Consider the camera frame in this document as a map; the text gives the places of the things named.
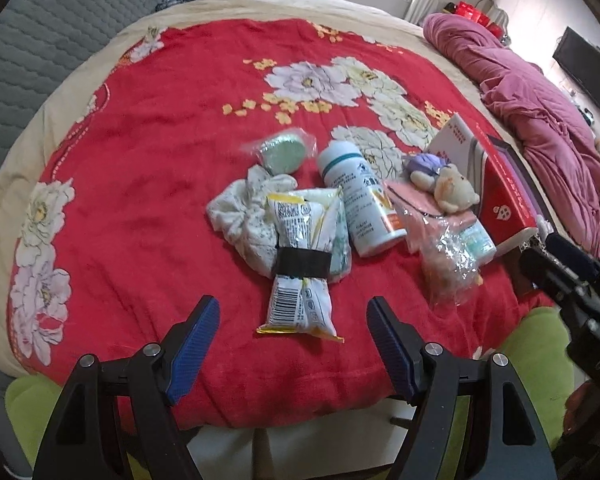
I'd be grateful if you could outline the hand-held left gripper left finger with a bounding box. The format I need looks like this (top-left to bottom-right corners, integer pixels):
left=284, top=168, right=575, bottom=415
left=32, top=295, right=221, bottom=480

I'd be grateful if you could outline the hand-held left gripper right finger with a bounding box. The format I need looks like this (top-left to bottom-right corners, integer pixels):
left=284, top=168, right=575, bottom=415
left=367, top=296, right=553, bottom=480

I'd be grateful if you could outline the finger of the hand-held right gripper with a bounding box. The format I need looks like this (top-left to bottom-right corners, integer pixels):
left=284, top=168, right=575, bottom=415
left=519, top=247, right=581, bottom=307
left=547, top=234, right=600, bottom=282

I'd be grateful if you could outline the clear crinkled plastic bag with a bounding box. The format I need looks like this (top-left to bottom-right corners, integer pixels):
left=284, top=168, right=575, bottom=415
left=419, top=227, right=483, bottom=311

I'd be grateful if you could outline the white snack packet black band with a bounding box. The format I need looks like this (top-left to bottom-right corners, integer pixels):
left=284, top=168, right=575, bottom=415
left=255, top=187, right=346, bottom=343

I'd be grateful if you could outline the cream plush toy purple outfit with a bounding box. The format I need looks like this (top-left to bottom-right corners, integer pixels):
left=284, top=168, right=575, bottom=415
left=404, top=152, right=481, bottom=214

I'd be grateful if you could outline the green round pad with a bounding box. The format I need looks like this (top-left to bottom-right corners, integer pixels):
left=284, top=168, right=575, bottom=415
left=240, top=127, right=317, bottom=177

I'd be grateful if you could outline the teal white tissue packet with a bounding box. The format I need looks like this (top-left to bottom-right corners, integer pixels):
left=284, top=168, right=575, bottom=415
left=454, top=219, right=497, bottom=267
left=329, top=199, right=354, bottom=282

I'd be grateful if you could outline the red tissue pack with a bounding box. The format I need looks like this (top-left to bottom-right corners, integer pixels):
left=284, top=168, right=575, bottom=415
left=426, top=112, right=539, bottom=257

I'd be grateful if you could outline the pink packet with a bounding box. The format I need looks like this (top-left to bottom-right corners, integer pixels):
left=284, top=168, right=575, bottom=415
left=386, top=184, right=477, bottom=255

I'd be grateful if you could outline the pink quilt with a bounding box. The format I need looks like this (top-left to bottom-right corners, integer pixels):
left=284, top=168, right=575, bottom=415
left=422, top=12, right=600, bottom=261

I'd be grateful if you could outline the white floral cloth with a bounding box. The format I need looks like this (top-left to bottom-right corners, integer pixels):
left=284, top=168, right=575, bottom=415
left=206, top=165, right=298, bottom=277

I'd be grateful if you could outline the white plastic bottle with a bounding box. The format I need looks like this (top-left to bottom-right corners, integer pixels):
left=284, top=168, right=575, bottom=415
left=317, top=141, right=409, bottom=259

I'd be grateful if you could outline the red floral blanket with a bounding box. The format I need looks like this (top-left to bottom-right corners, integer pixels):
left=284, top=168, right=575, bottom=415
left=7, top=17, right=556, bottom=431

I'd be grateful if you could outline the red basket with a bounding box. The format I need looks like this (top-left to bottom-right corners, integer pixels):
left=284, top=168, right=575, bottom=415
left=442, top=0, right=508, bottom=37

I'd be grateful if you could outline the grey quilted headboard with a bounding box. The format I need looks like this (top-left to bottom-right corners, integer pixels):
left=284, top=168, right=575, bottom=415
left=0, top=0, right=183, bottom=196

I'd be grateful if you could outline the black wall television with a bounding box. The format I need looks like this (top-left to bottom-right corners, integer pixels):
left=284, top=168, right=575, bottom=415
left=552, top=26, right=600, bottom=117

